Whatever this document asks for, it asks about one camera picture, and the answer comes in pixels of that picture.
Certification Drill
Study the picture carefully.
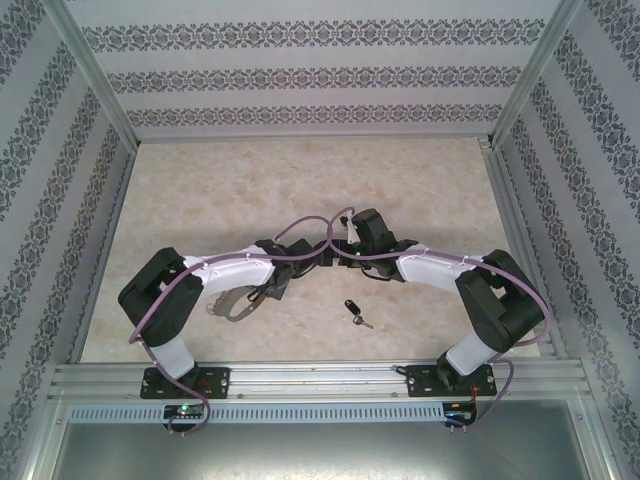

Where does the black key fob with key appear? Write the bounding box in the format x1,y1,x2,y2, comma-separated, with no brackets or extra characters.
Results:
343,298,374,331

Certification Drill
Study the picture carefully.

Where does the keyring with grey strap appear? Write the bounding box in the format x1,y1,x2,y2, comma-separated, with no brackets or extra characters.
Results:
206,288,264,321

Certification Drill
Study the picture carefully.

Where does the grey metal sheet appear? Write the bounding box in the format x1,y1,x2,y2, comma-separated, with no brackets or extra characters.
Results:
49,422,611,480

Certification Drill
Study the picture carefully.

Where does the aluminium table edge rail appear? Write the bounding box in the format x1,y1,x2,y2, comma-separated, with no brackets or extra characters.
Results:
134,133,496,146
485,143,560,360

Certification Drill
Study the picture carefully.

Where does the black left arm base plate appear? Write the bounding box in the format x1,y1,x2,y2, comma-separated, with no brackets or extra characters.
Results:
140,366,231,400

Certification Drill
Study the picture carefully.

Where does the slotted grey cable duct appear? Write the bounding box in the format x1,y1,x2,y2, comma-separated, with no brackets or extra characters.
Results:
67,402,446,424

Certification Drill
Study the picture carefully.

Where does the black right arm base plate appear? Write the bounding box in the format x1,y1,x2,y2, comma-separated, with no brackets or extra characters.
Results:
407,364,499,400

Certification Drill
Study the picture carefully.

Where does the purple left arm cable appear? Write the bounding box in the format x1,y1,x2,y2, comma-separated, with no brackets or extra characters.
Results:
130,214,335,436

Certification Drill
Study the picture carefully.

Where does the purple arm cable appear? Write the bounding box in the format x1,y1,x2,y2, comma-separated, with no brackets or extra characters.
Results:
327,205,550,431
130,214,335,436

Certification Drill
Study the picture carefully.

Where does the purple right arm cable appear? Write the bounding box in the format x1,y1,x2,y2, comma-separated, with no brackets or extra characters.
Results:
327,205,550,431

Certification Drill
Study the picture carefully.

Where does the aluminium frame post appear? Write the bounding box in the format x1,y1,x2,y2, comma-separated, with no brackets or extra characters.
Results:
42,0,141,146
492,0,584,146

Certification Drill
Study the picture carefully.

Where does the aluminium lower frame beam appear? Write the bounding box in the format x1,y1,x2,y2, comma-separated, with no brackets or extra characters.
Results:
567,394,626,480
14,392,69,480

